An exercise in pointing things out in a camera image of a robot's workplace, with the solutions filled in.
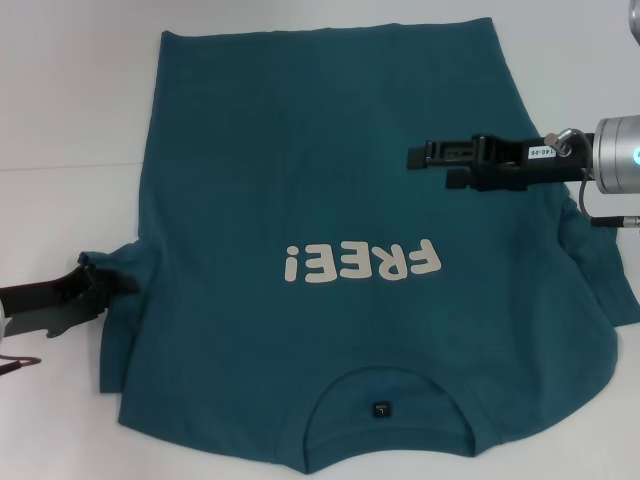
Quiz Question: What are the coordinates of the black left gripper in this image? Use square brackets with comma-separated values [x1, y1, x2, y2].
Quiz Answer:
[0, 264, 142, 341]

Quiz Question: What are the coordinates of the teal t-shirt with FREE print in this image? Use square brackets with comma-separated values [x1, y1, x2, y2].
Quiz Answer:
[79, 17, 640, 447]

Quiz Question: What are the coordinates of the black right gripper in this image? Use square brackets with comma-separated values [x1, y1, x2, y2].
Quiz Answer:
[406, 129, 597, 195]

